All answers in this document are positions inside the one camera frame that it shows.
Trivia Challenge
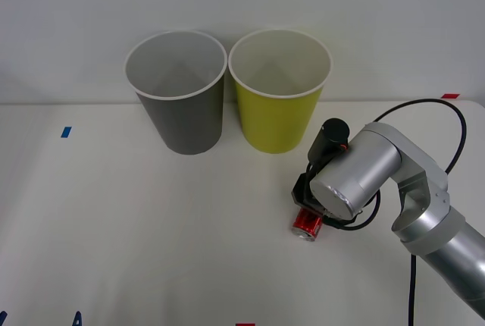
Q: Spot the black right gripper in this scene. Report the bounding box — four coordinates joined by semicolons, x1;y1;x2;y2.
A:
290;171;324;218

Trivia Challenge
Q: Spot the red drink can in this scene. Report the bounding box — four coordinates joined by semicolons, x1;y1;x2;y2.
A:
291;208;324;244

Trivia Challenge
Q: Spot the yellow-green plastic waste bin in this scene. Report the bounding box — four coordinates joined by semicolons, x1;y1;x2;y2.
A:
227;29;332;155

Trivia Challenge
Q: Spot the grey plastic waste bin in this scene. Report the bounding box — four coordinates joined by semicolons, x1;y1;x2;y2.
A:
124;30;228;156

